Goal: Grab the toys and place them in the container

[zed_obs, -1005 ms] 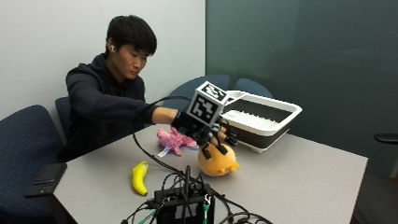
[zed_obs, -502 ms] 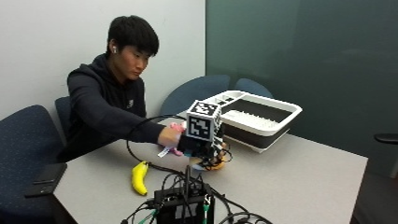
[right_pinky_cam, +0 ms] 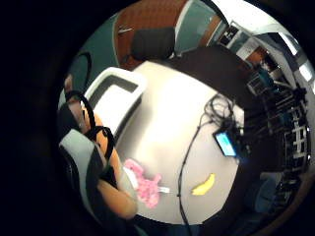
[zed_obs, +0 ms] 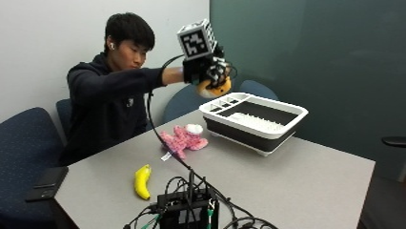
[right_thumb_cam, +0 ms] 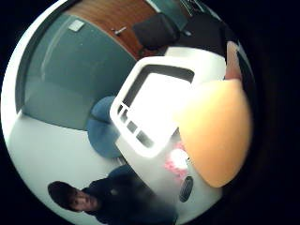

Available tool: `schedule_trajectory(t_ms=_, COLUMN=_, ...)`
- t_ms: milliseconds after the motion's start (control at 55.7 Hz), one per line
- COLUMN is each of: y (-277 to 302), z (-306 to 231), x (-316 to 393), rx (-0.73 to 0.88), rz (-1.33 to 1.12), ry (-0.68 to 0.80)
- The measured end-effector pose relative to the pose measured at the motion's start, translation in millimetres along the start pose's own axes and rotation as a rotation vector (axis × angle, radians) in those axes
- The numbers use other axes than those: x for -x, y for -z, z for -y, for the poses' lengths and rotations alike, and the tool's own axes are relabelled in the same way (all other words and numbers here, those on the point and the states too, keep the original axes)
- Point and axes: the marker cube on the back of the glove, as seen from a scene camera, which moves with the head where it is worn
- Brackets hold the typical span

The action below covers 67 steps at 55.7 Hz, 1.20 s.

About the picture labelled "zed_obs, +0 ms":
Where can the orange and white soft toy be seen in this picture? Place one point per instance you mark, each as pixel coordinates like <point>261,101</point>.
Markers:
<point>214,89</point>

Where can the blue office chair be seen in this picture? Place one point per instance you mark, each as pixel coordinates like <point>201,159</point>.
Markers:
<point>64,114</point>
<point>184,101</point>
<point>25,165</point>

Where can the black electronics box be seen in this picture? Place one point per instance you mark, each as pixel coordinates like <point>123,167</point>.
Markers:
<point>188,208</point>

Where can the pink soft toy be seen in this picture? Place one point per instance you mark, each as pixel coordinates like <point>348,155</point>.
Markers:
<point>182,140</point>

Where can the black chair armrest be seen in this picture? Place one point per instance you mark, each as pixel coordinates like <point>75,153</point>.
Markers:
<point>394,141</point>

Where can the white marker cube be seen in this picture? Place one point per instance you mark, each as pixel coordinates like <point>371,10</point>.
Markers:
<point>197,39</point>

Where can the white earbud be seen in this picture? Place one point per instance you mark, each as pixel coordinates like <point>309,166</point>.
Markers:
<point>112,45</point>

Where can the black phone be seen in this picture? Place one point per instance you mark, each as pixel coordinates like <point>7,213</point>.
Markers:
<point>47,183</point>

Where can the person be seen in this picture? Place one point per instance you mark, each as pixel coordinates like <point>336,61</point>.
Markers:
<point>108,92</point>

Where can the white and black dish rack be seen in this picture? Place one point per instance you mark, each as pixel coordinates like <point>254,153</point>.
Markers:
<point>253,122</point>

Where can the yellow banana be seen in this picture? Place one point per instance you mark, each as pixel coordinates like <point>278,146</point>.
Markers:
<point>143,182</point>

